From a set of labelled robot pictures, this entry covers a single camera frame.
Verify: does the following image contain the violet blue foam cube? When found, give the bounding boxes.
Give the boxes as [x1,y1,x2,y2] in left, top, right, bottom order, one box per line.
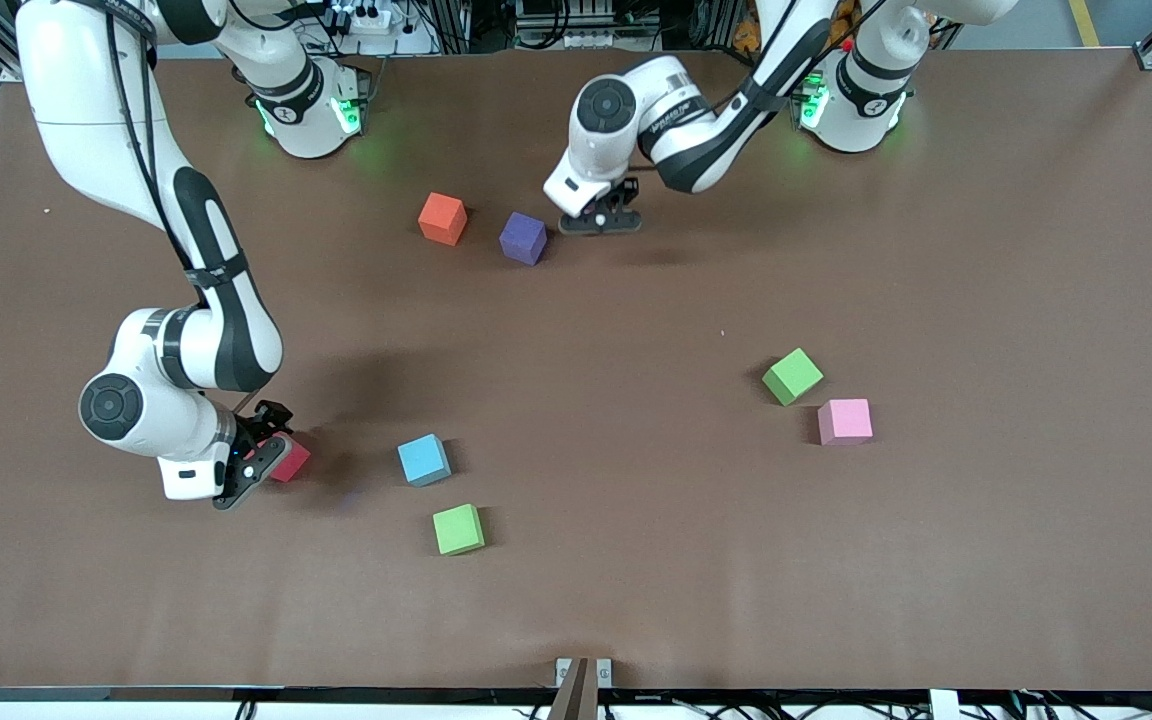
[498,211,549,267]

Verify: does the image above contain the red foam cube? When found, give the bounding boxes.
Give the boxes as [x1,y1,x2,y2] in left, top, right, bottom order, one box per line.
[271,438,313,485]

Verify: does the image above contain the orange foam cube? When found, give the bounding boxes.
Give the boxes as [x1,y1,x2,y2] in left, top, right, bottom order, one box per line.
[418,192,469,248]

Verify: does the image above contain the light blue foam cube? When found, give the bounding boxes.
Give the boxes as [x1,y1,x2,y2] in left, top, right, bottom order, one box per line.
[397,433,453,488]

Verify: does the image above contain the silver metal bracket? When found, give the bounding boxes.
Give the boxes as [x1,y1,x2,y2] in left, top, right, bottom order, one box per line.
[554,656,614,691]

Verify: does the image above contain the pink foam cube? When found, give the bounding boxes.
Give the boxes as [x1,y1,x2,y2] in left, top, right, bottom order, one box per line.
[817,398,875,447]

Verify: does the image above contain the grey rack equipment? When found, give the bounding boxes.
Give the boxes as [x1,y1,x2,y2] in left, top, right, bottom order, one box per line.
[514,0,629,51]

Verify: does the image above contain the brown post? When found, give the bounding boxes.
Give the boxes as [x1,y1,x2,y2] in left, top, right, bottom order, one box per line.
[547,657,600,720]

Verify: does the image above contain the green foam cube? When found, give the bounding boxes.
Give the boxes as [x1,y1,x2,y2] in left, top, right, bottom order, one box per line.
[433,503,487,557]
[762,347,825,407]

